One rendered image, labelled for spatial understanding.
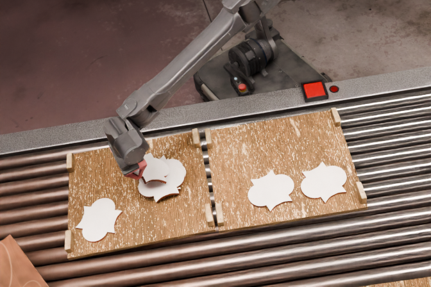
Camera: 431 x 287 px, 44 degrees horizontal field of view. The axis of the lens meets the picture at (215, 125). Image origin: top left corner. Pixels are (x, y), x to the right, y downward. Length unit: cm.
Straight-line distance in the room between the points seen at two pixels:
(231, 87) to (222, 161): 115
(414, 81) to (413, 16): 167
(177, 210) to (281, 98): 51
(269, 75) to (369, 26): 89
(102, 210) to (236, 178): 39
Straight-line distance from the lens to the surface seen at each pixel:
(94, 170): 167
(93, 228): 156
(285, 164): 158
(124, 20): 361
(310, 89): 177
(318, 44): 326
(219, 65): 283
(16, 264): 148
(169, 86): 133
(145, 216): 155
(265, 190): 153
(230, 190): 155
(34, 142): 185
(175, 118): 175
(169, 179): 156
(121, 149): 131
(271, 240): 149
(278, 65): 281
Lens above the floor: 226
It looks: 52 degrees down
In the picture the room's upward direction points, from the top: 10 degrees counter-clockwise
